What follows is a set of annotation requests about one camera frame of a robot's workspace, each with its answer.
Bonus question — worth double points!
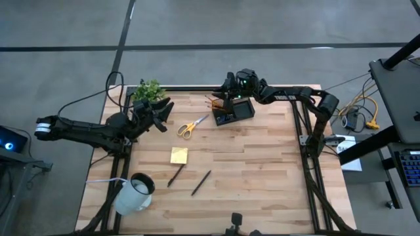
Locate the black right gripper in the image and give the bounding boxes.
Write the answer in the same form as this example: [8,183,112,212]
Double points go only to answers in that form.
[213,68,263,100]

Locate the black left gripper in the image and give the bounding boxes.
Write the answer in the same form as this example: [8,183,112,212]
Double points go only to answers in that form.
[131,97,175,133]

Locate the black mesh desk organizer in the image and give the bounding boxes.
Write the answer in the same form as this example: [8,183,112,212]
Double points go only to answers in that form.
[211,96,257,127]

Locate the green plant in white pot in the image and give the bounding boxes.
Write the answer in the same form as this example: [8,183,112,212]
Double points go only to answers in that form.
[131,79,167,108]

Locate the yellow sticky note pad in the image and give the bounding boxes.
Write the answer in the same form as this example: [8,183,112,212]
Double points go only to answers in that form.
[169,146,189,165]

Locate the black pen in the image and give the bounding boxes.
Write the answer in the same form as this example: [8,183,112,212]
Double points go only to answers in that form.
[166,163,186,188]
[190,170,212,197]

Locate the white mug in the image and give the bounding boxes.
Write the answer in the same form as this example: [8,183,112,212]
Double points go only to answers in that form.
[112,172,156,217]

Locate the black power adapter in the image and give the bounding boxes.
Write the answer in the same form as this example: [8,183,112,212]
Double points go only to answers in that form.
[345,109,361,131]

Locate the grey metal stand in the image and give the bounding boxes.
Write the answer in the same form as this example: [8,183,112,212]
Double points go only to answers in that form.
[0,147,54,236]

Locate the white printed paper sheet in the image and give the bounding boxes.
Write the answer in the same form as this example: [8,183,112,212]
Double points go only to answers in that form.
[335,134,364,172]

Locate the black computer with blue light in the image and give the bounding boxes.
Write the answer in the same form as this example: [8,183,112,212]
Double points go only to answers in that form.
[0,125,29,154]

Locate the dark grey desk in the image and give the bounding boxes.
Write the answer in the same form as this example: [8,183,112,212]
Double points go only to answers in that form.
[337,57,420,224]

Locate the black gantry pole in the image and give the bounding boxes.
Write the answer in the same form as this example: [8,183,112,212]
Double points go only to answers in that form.
[382,32,420,71]

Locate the backlit computer keyboard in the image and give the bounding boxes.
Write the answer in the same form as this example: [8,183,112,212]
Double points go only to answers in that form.
[393,149,420,188]

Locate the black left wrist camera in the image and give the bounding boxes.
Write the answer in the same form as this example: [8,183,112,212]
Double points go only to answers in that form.
[133,99,150,111]

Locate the black aluminium table frame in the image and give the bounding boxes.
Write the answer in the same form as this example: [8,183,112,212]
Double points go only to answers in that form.
[73,85,360,235]

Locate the yellow-handled scissors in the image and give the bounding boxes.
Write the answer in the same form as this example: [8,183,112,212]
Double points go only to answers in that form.
[176,113,210,140]

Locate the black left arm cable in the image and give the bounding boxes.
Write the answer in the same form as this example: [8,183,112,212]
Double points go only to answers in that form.
[57,71,125,116]

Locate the white lamp cable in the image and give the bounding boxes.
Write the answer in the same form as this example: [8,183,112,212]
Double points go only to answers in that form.
[85,177,128,185]

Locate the black and grey bracket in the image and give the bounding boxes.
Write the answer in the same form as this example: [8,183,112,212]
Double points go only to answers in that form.
[323,135,347,148]

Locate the small black camera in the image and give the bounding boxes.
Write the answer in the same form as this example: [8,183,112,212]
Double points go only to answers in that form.
[225,212,245,236]

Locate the yellow power cable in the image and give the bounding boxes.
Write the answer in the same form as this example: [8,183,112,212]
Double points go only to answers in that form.
[337,94,381,130]

